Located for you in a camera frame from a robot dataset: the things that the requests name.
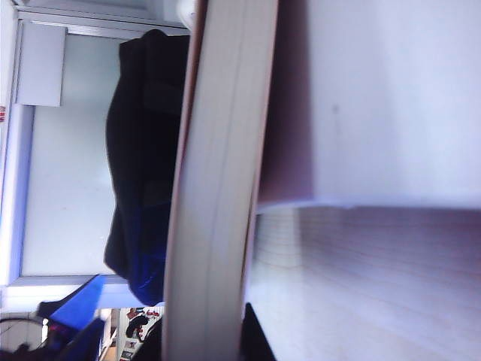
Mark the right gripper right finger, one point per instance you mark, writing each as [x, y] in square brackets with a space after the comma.
[259, 342]

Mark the white panel box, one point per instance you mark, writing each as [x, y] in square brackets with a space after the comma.
[39, 64]

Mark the pink paperback book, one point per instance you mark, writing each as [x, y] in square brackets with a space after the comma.
[210, 188]

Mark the red black printed poster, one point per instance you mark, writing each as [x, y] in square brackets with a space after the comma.
[139, 319]

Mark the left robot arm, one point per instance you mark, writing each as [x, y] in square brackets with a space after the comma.
[75, 301]

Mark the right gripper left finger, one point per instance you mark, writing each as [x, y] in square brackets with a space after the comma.
[152, 349]

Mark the dark navy backpack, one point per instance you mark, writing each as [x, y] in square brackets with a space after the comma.
[143, 150]

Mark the frosted glass partition panel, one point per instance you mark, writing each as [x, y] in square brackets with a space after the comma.
[67, 169]

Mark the white desk riser platform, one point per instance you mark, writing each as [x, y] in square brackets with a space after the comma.
[394, 113]

